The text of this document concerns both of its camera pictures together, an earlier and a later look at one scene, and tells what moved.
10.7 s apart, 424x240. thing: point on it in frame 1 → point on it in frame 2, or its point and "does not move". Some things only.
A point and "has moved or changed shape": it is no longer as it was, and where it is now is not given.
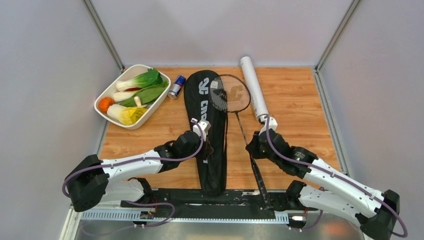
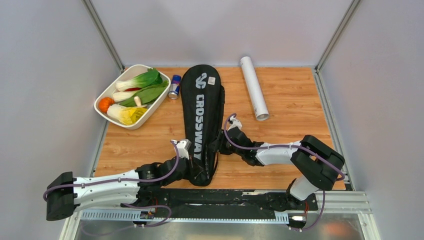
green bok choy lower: (147, 95) does not move
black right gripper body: (257, 151) → (225, 146)
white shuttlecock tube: (257, 99) does not move
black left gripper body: (205, 145) → (191, 172)
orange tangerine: (104, 103) does not move
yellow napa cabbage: (125, 115) does not move
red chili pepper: (134, 89) does not move
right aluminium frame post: (354, 5) does not move
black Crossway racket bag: (213, 171) has moved or changed shape
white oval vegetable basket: (129, 72) does not move
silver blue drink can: (176, 88) has moved or changed shape
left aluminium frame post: (94, 16) does not move
